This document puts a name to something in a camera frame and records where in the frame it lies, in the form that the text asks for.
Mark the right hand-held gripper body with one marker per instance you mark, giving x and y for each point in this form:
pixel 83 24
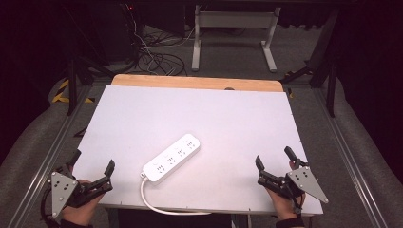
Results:
pixel 305 182

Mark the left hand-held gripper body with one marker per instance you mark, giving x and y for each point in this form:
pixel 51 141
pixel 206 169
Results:
pixel 60 190

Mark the white power strip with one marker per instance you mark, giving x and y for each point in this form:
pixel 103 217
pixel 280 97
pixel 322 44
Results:
pixel 172 156

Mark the person's left hand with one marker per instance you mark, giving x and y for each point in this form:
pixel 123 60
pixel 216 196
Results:
pixel 80 213

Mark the person's right hand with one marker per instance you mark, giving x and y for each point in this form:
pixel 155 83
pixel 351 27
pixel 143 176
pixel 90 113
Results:
pixel 285 207

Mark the yellow black hazard tape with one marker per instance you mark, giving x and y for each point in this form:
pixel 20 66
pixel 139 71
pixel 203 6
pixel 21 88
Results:
pixel 61 93

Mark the black metal stand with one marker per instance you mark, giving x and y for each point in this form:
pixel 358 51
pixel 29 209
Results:
pixel 72 85
pixel 331 82

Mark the black computer case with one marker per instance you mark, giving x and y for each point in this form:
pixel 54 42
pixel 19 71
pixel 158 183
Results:
pixel 122 31

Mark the aluminium floor rail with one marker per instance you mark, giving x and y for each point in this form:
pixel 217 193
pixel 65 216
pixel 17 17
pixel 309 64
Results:
pixel 47 161
pixel 345 152

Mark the white metal table frame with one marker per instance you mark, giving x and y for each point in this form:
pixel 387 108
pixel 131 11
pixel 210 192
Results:
pixel 234 19

